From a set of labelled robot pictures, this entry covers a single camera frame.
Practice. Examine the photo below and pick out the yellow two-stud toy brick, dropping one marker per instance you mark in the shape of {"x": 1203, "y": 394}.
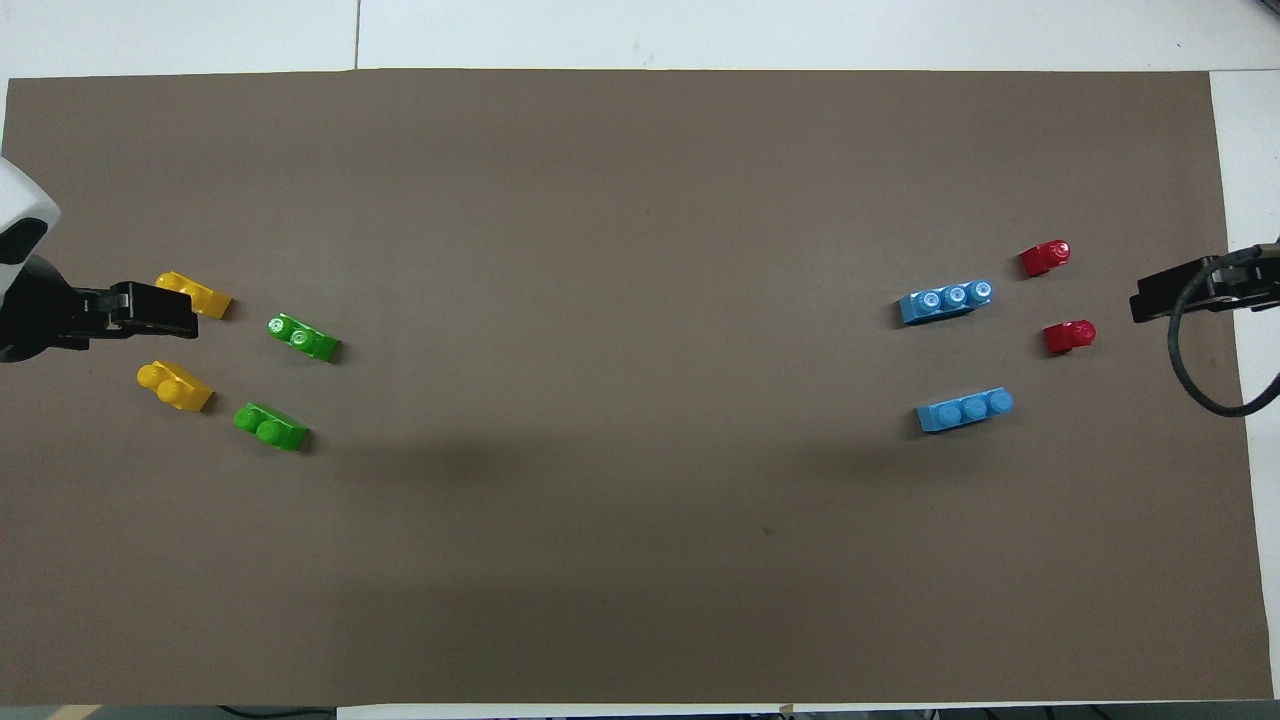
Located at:
{"x": 178, "y": 387}
{"x": 205, "y": 297}

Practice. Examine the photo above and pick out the green two-stud toy brick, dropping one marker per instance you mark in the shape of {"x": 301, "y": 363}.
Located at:
{"x": 305, "y": 340}
{"x": 272, "y": 428}

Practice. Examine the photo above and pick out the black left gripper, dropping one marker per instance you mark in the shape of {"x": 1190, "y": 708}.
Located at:
{"x": 45, "y": 320}

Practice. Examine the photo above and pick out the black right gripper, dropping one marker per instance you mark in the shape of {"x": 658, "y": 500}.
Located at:
{"x": 1250, "y": 285}

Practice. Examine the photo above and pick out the blue three-stud toy brick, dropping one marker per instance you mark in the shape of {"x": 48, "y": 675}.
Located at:
{"x": 945, "y": 302}
{"x": 965, "y": 411}

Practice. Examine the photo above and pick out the brown paper table mat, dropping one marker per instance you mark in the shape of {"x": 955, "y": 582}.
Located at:
{"x": 640, "y": 200}

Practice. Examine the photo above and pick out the red one-stud toy brick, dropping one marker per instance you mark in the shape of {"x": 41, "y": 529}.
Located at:
{"x": 1045, "y": 258}
{"x": 1070, "y": 337}

